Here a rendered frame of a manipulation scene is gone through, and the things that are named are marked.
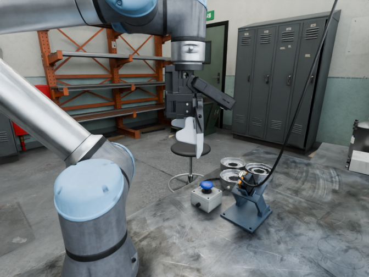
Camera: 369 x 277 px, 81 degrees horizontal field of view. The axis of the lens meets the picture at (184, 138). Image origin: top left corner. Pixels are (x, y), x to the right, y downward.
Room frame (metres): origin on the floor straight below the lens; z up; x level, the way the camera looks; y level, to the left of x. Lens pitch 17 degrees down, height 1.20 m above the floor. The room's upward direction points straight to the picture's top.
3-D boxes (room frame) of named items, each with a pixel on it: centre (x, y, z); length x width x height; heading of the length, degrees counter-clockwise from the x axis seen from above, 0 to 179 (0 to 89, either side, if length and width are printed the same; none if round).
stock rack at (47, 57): (4.09, 1.12, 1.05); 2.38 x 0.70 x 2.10; 136
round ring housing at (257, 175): (0.77, -0.29, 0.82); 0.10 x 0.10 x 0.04
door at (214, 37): (4.92, -0.43, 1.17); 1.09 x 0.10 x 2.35; 46
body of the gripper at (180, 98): (0.51, 0.00, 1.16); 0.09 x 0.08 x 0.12; 98
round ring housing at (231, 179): (0.71, -0.18, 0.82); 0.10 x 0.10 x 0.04
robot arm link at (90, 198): (0.36, 0.18, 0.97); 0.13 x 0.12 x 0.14; 6
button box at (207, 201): (0.59, -0.07, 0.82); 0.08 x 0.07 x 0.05; 136
